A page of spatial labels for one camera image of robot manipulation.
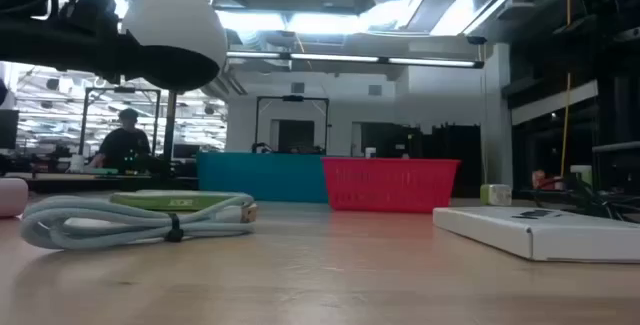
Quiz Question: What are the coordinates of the black vertical pole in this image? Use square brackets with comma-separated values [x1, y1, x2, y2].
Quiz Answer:
[612, 39, 640, 144]

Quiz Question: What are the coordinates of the light blue cable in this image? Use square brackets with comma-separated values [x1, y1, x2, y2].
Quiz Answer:
[19, 192, 259, 251]

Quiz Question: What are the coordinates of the person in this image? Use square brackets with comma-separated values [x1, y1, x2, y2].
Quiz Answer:
[89, 108, 154, 174]

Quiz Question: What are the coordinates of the pale green background box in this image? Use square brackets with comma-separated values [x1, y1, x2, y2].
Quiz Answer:
[569, 164, 594, 189]

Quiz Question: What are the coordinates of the pink wall charger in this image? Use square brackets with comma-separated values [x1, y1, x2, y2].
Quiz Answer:
[0, 177, 30, 219]

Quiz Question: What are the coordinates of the green acer pouch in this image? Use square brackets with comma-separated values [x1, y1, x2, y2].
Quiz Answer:
[108, 189, 254, 212]

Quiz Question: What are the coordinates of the white globe table lamp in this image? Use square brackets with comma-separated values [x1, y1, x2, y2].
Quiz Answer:
[121, 0, 229, 179]

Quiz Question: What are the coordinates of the red background object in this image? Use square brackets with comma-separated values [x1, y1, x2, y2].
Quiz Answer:
[532, 169, 561, 191]

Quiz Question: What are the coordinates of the black cable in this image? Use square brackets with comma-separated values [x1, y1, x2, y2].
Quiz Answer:
[519, 177, 640, 222]

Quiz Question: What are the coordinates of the black aluminium table frame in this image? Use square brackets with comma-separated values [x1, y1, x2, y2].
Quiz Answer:
[22, 173, 199, 194]

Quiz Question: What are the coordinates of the teal plastic bin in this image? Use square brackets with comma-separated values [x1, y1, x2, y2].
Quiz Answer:
[196, 151, 331, 204]

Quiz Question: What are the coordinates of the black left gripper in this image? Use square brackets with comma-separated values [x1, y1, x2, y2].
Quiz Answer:
[0, 17, 151, 84]

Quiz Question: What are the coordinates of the long ceiling light bar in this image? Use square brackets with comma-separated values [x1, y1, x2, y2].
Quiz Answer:
[227, 50, 485, 70]

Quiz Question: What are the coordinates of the white product box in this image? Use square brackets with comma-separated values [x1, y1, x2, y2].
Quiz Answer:
[432, 206, 640, 263]

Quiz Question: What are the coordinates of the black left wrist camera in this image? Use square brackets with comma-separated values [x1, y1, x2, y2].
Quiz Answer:
[58, 0, 120, 22]

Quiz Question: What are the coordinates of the red plastic basket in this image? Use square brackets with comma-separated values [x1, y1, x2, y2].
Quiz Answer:
[321, 157, 462, 214]

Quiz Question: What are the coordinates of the grey desk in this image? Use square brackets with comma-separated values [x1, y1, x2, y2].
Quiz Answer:
[592, 142, 640, 155]

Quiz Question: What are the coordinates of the dark background monitor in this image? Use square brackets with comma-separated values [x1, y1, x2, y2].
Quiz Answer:
[0, 109, 20, 150]

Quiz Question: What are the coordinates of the green white charger cube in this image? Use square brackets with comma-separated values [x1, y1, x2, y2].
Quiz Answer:
[479, 183, 513, 207]

